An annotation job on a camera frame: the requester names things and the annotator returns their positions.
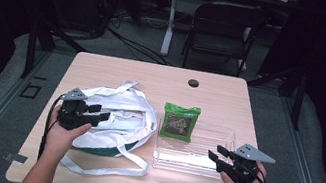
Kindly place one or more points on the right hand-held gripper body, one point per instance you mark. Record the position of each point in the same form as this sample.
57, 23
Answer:
243, 170

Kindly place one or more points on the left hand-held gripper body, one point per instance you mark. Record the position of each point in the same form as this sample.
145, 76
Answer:
74, 114

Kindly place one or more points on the clear plastic tray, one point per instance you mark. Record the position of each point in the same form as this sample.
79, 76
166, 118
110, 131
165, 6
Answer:
190, 154

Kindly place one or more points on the white tote bag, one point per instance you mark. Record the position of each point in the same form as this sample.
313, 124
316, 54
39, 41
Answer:
132, 116

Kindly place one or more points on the green snack packet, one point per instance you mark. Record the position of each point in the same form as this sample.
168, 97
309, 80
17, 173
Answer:
179, 123

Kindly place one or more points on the person's left hand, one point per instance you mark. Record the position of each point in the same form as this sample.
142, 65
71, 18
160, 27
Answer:
59, 141

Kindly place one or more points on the black metal stand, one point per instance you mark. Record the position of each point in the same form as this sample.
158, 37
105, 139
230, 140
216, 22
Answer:
31, 48
299, 95

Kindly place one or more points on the white desk leg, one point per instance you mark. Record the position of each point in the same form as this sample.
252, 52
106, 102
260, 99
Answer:
170, 25

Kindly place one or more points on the black folding chair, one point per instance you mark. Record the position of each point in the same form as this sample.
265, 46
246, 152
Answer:
226, 28

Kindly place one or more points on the metal table bracket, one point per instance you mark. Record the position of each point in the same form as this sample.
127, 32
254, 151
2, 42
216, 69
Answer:
16, 157

